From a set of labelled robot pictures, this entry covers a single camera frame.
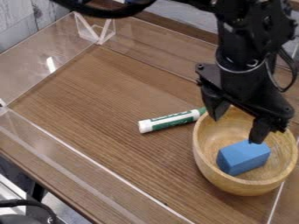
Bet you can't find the blue rectangular block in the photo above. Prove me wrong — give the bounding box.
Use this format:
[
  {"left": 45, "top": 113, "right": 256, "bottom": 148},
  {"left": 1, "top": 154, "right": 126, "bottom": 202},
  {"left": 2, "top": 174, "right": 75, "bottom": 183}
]
[{"left": 216, "top": 140, "right": 270, "bottom": 176}]

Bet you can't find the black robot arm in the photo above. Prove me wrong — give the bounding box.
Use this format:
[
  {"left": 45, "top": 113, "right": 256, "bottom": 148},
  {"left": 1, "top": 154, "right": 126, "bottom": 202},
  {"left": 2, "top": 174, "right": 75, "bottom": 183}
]
[{"left": 174, "top": 0, "right": 297, "bottom": 144}]

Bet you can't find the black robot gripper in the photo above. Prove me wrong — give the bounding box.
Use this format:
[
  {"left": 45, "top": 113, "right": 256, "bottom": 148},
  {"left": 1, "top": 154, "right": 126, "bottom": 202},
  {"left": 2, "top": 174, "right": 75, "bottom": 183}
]
[{"left": 194, "top": 56, "right": 294, "bottom": 144}]

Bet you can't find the clear acrylic tray wall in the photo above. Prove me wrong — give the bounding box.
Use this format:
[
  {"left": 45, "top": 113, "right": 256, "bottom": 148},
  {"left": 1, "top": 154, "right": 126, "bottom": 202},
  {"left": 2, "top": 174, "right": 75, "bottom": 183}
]
[{"left": 0, "top": 9, "right": 299, "bottom": 224}]

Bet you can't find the brown wooden bowl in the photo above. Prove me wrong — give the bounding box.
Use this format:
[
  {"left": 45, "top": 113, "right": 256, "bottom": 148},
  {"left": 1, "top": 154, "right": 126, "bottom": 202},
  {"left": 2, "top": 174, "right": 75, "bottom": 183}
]
[{"left": 192, "top": 108, "right": 299, "bottom": 196}]

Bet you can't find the black equipment with cable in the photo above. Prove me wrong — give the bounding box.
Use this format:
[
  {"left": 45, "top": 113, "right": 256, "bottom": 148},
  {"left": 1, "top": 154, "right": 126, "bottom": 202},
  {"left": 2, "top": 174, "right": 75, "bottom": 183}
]
[{"left": 0, "top": 199, "right": 59, "bottom": 224}]

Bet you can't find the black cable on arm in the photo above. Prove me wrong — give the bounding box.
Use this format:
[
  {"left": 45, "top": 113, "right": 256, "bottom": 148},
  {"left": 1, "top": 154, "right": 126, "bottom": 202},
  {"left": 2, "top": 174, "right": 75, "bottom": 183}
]
[{"left": 50, "top": 0, "right": 299, "bottom": 94}]

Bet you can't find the green and white marker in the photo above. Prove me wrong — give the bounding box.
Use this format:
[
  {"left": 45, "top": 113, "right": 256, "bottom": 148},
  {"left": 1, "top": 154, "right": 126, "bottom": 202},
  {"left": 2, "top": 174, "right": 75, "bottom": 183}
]
[{"left": 137, "top": 107, "right": 206, "bottom": 134}]

